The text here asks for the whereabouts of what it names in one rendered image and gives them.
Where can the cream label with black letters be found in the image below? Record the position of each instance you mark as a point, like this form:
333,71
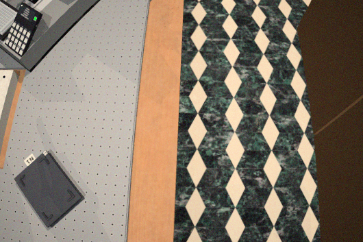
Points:
29,159

